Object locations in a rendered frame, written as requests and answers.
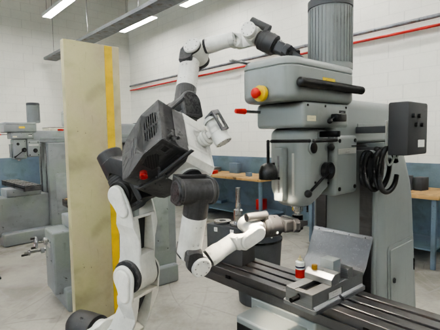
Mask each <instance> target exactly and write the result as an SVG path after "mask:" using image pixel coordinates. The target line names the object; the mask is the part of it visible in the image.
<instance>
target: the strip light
mask: <svg viewBox="0 0 440 330"><path fill-rule="evenodd" d="M74 1H75V0H58V1H57V2H55V3H54V4H53V5H52V6H51V7H49V8H48V9H46V10H45V11H44V13H42V17H46V18H52V17H54V16H55V15H57V14H58V13H59V12H60V11H62V10H63V9H65V8H66V7H67V6H69V5H70V4H72V2H74ZM200 1H202V0H185V1H183V2H181V3H179V6H182V7H189V6H191V5H193V4H195V3H197V2H200ZM156 18H158V15H157V14H156V15H153V16H151V17H149V18H147V19H145V20H143V21H140V22H138V23H136V24H134V25H132V26H130V27H128V28H126V29H124V30H122V31H120V32H124V33H126V32H127V31H130V30H132V29H134V28H136V27H139V26H141V25H143V24H146V23H147V22H150V21H151V20H154V19H156Z"/></svg>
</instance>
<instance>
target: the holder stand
mask: <svg viewBox="0 0 440 330"><path fill-rule="evenodd" d="M230 233H233V234H243V232H242V231H241V230H240V229H239V228H238V226H237V224H236V223H234V221H231V220H230V219H215V220H214V222H211V223H208V224H207V244H208V247H209V246H211V245H212V244H214V243H216V242H218V241H220V240H221V239H223V238H224V237H226V236H227V235H229V234H230ZM254 260H255V246H253V247H251V248H249V249H248V250H235V251H233V252H232V253H231V254H229V255H227V256H226V257H225V258H224V259H223V260H222V261H221V262H224V263H229V264H232V265H238V266H244V265H246V264H248V263H250V262H252V261H254Z"/></svg>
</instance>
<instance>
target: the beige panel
mask: <svg viewBox="0 0 440 330"><path fill-rule="evenodd" d="M60 54H61V68H62V95H63V109H64V136H65V163H66V177H67V204H68V218H69V245H70V259H71V286H72V300H73V313H74V312H75V311H77V310H80V309H83V310H89V311H91V312H95V313H98V314H102V315H104V316H107V318H108V317H110V316H112V315H113V314H115V313H116V311H117V308H118V304H117V296H118V292H117V288H116V286H115V283H114V280H113V273H114V271H115V267H116V265H117V264H118V263H119V259H120V233H119V230H118V227H117V213H116V211H115V209H114V207H113V206H112V205H111V203H110V201H109V199H108V191H109V184H108V180H107V179H106V177H105V175H104V173H103V171H102V169H101V167H100V164H99V162H98V160H97V157H98V155H99V154H100V153H101V152H102V151H104V150H106V149H109V148H112V147H120V148H121V150H122V128H121V110H120V74H119V48H118V47H114V46H107V45H99V44H94V43H87V42H82V41H74V40H70V39H61V40H60Z"/></svg>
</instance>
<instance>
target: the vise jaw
mask: <svg viewBox="0 0 440 330"><path fill-rule="evenodd" d="M304 277H305V278H308V279H311V280H314V281H317V282H320V283H323V284H325V285H329V286H333V285H336V284H338V283H339V282H340V272H336V271H334V270H329V269H327V268H323V267H320V266H318V269H317V270H312V265H311V266H308V267H307V268H306V270H305V272H304Z"/></svg>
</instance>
